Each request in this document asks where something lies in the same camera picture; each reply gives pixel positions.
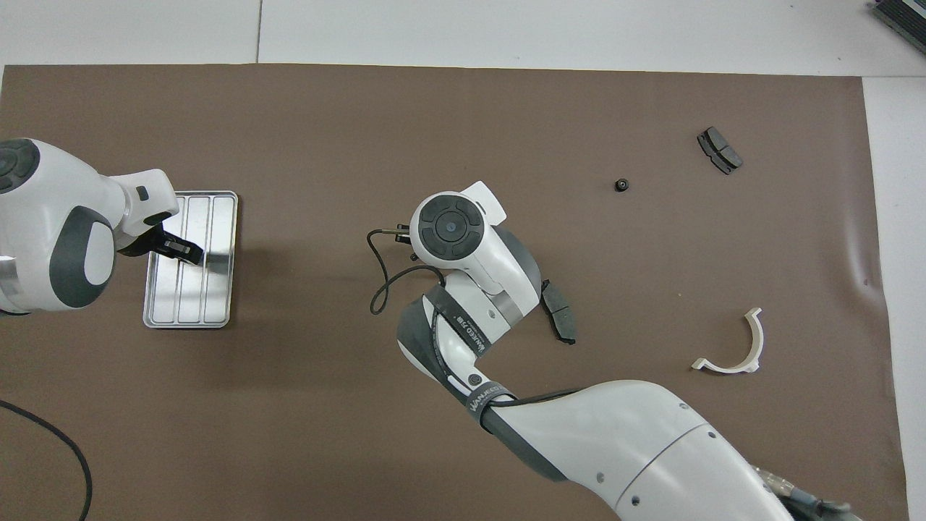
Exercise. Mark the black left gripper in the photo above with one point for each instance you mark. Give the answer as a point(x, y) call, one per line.
point(148, 244)

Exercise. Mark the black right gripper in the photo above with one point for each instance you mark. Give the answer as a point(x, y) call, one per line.
point(405, 242)

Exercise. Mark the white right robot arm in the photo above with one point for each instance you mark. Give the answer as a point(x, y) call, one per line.
point(651, 449)

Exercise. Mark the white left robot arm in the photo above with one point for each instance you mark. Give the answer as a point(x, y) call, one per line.
point(43, 231)

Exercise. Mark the silver metal tray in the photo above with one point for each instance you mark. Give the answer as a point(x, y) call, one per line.
point(217, 289)

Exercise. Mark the brown table mat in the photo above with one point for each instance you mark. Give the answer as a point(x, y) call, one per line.
point(325, 145)

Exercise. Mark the long grey brake pad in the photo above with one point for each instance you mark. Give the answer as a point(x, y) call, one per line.
point(563, 315)

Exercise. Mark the short dark brake pad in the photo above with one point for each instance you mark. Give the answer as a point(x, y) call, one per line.
point(721, 150)

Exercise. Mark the grey ribbed device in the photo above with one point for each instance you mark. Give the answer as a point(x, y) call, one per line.
point(904, 14)

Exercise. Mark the white curved plastic bracket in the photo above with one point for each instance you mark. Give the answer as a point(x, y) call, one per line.
point(731, 367)

